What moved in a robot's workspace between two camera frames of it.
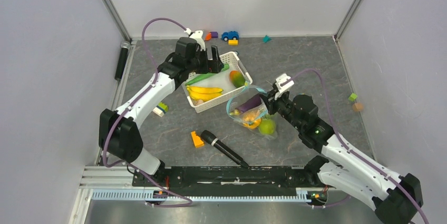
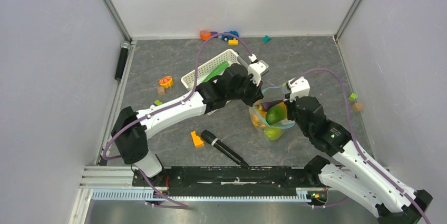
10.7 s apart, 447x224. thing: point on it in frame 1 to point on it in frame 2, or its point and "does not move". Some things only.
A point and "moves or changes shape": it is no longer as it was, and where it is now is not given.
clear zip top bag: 249,108 moves or changes shape
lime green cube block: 352,97 does not move
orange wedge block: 197,142 does not move
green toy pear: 267,127 to 273,133
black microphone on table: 209,136 does not move
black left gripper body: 199,64 to 247,92
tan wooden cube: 358,107 does not move
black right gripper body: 282,105 to 292,115
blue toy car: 231,35 does not move
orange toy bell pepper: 251,120 to 259,119
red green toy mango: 236,78 moves or changes shape
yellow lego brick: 233,42 does not move
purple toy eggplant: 248,106 moves or changes shape
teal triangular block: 266,38 does not move
